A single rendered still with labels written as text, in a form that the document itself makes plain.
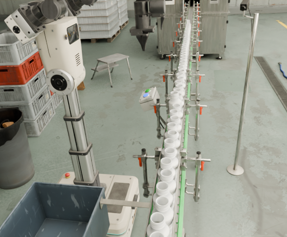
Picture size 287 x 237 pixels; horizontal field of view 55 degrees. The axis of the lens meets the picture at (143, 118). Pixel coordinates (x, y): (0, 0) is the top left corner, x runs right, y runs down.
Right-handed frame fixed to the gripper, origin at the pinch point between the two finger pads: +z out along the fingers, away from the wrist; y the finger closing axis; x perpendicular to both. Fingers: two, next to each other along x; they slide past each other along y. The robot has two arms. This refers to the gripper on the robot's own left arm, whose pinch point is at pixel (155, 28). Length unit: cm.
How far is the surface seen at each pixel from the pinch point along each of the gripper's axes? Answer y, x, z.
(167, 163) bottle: -15, 92, 25
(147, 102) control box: 1.5, 35.4, 30.9
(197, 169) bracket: -25, 81, 36
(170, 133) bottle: -14, 75, 24
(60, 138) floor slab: 130, -86, 140
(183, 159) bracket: -19, 81, 31
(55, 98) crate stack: 171, -166, 128
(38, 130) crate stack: 158, -90, 133
